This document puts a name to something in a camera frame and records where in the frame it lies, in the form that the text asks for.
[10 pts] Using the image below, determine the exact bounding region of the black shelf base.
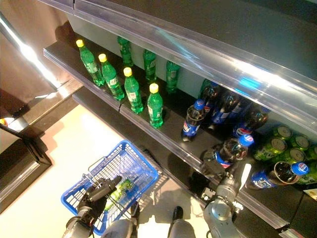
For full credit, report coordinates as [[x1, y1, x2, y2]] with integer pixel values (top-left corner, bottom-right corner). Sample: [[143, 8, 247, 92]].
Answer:
[[72, 86, 280, 230]]

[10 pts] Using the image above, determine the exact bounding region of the grey robot right leg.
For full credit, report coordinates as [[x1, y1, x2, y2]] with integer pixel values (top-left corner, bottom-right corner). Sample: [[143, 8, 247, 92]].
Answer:
[[167, 205, 197, 238]]

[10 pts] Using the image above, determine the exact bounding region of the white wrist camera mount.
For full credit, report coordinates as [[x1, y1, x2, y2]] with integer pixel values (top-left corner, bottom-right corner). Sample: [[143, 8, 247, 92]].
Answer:
[[239, 163, 252, 191]]

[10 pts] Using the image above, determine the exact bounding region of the glossy brown counter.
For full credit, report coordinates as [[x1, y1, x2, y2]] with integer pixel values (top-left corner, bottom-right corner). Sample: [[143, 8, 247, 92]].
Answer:
[[0, 0, 84, 129]]

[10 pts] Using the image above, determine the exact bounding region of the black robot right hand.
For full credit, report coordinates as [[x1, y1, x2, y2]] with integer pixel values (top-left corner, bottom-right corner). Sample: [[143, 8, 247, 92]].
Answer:
[[201, 148, 232, 183]]

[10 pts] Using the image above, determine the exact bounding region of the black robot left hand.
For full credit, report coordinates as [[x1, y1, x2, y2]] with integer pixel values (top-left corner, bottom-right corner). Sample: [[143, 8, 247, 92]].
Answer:
[[76, 175, 123, 222]]

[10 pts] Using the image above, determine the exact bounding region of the blue plastic shopping basket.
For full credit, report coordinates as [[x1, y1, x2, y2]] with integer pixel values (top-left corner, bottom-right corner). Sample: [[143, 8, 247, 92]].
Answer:
[[60, 139, 159, 236]]

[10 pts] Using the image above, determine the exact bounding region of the green bottle with yellow-green label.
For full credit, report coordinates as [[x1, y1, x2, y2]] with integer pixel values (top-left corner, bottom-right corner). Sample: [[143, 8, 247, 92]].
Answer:
[[104, 178, 136, 211]]

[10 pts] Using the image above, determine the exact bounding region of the grey robot leg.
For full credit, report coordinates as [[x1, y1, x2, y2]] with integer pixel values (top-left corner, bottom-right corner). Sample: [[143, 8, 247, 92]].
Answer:
[[167, 205, 197, 238], [102, 201, 141, 238]]

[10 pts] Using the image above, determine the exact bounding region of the short clear shelf edge strip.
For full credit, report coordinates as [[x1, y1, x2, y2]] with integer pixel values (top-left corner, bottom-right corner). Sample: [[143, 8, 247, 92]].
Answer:
[[37, 0, 76, 14]]

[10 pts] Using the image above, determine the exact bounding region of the grey robot left leg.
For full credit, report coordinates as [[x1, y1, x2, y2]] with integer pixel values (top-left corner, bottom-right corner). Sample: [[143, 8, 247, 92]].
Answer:
[[102, 201, 141, 238]]

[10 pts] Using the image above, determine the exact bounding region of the black display cabinet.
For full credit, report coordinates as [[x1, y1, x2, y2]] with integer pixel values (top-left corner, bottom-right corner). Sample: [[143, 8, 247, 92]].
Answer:
[[0, 123, 53, 214]]

